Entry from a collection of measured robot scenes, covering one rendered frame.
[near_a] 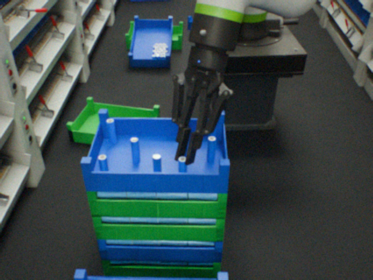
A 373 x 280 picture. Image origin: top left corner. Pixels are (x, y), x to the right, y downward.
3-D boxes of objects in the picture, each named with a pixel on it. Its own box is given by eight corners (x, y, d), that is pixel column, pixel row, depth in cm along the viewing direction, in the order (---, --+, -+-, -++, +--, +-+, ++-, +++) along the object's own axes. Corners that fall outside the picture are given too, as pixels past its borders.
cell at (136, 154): (140, 158, 92) (139, 136, 88) (140, 163, 91) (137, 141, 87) (133, 158, 92) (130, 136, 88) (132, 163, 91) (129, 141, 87)
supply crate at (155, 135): (222, 136, 100) (224, 109, 95) (227, 193, 84) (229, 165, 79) (104, 135, 100) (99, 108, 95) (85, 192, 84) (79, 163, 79)
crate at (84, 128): (160, 121, 161) (159, 105, 156) (145, 152, 145) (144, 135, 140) (91, 112, 166) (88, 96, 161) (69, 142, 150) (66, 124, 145)
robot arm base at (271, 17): (291, 24, 152) (293, 8, 149) (303, 38, 140) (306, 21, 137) (224, 27, 150) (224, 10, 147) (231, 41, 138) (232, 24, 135)
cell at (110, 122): (117, 139, 98) (114, 118, 94) (116, 144, 97) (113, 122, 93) (109, 139, 98) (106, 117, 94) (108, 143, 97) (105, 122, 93)
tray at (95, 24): (109, 18, 239) (113, -4, 231) (85, 63, 191) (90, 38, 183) (75, 7, 235) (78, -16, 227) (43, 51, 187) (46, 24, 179)
